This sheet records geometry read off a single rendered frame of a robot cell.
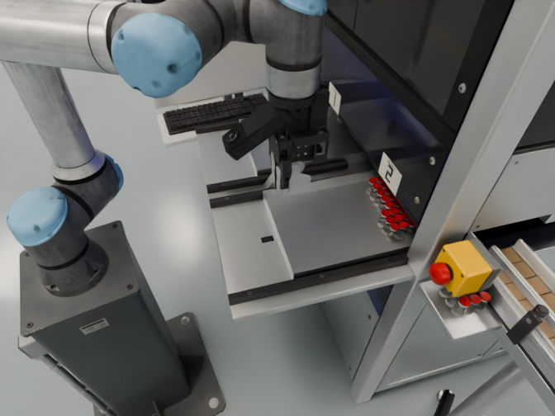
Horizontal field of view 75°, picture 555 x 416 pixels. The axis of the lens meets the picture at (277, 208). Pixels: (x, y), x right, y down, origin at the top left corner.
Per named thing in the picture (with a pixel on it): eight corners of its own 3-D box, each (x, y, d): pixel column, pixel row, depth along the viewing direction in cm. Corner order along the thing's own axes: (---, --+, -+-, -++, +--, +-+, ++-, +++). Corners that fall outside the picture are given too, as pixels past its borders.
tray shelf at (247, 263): (331, 111, 129) (332, 106, 128) (443, 271, 82) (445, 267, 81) (195, 131, 120) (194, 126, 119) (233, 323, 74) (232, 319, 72)
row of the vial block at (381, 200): (372, 189, 98) (375, 176, 95) (405, 239, 86) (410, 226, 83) (364, 191, 98) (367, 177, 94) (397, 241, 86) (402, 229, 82)
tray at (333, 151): (338, 114, 124) (339, 104, 122) (370, 160, 107) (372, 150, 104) (239, 128, 118) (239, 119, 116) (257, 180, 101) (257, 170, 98)
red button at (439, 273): (441, 268, 69) (448, 255, 66) (453, 286, 67) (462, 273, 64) (424, 272, 69) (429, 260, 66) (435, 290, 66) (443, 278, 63)
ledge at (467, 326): (471, 273, 82) (475, 268, 81) (511, 326, 73) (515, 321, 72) (416, 287, 79) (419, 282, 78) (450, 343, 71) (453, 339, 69)
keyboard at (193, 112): (263, 96, 147) (263, 90, 146) (275, 113, 138) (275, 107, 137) (163, 115, 137) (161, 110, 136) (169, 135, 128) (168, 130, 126)
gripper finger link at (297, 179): (311, 203, 66) (315, 163, 59) (280, 210, 65) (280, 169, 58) (306, 191, 68) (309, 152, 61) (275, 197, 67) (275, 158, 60)
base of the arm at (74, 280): (45, 306, 84) (24, 283, 77) (42, 258, 93) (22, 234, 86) (113, 281, 89) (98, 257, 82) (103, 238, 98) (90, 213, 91)
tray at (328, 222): (381, 177, 102) (383, 167, 99) (433, 248, 84) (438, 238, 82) (263, 200, 95) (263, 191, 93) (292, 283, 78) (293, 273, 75)
